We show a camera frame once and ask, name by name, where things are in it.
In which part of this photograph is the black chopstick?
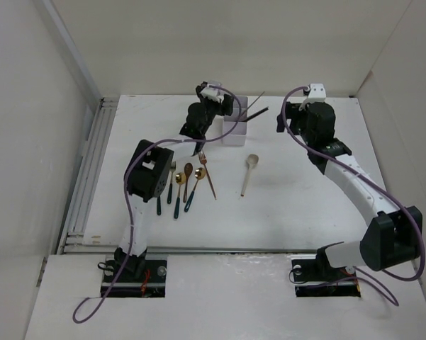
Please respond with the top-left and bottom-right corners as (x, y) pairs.
(242, 106), (269, 123)
(237, 110), (263, 123)

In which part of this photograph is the beige spoon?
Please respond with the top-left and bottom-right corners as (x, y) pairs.
(240, 154), (259, 197)

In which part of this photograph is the gold spoon green handle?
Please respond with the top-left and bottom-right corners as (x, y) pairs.
(174, 172), (186, 220)
(184, 167), (206, 213)

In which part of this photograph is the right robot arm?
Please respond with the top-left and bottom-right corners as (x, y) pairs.
(276, 102), (425, 279)

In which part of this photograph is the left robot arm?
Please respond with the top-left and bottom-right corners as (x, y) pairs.
(114, 82), (242, 281)

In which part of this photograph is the white three-compartment utensil holder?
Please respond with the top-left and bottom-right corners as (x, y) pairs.
(222, 101), (247, 147)

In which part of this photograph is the rose gold fork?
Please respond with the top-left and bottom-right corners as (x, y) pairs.
(198, 151), (217, 199)

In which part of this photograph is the brown wooden spoon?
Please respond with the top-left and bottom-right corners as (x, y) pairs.
(183, 162), (193, 203)

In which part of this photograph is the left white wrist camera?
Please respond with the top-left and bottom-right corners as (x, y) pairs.
(202, 81), (222, 102)

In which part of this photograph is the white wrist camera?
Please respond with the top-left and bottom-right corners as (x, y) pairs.
(202, 81), (222, 102)
(303, 84), (327, 104)

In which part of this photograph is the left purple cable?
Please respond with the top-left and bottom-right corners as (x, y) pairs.
(72, 84), (244, 325)

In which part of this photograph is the purple cable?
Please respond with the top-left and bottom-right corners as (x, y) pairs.
(72, 84), (244, 325)
(281, 84), (426, 307)

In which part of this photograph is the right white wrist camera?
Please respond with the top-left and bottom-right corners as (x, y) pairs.
(303, 84), (327, 104)

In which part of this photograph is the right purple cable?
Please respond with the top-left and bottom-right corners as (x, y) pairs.
(281, 84), (426, 307)

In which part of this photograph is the gold fork green handle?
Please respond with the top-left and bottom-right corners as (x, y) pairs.
(167, 161), (176, 205)
(156, 196), (162, 216)

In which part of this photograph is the aluminium rail front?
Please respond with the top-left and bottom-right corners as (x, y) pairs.
(147, 246), (316, 255)

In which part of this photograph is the aluminium rail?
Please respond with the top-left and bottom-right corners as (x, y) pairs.
(147, 246), (316, 255)
(55, 97), (119, 255)

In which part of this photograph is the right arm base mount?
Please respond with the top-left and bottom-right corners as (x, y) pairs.
(288, 254), (361, 298)

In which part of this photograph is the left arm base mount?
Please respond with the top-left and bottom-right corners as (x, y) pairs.
(97, 251), (168, 298)

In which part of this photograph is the aluminium rail left side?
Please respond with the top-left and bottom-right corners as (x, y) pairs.
(55, 97), (119, 255)

